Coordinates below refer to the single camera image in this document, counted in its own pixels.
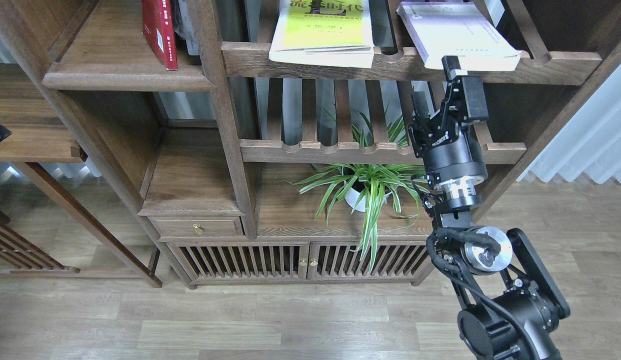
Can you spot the white lavender paperback book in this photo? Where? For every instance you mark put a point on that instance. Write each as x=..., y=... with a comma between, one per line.
x=440, y=29

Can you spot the upright books on shelf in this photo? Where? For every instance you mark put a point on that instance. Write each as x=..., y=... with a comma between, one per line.
x=182, y=25

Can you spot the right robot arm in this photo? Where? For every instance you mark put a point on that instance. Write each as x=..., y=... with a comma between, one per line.
x=509, y=302

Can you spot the yellow-green paperback book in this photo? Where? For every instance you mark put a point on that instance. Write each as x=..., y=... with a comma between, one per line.
x=336, y=33

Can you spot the large dark wooden bookshelf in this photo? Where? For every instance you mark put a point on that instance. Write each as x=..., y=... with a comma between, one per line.
x=220, y=142

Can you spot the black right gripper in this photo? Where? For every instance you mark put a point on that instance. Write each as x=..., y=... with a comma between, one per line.
x=452, y=158

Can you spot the white curtain right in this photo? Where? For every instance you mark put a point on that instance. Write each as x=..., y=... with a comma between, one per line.
x=589, y=145

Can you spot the spider plant in white pot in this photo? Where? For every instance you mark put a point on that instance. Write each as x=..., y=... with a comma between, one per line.
x=375, y=183

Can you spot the red paperback book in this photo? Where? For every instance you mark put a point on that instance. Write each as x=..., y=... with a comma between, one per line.
x=158, y=30

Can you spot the wooden side table left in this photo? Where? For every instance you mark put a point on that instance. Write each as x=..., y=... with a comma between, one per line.
x=38, y=137

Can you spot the brass drawer knob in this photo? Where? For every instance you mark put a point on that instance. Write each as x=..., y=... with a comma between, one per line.
x=197, y=229

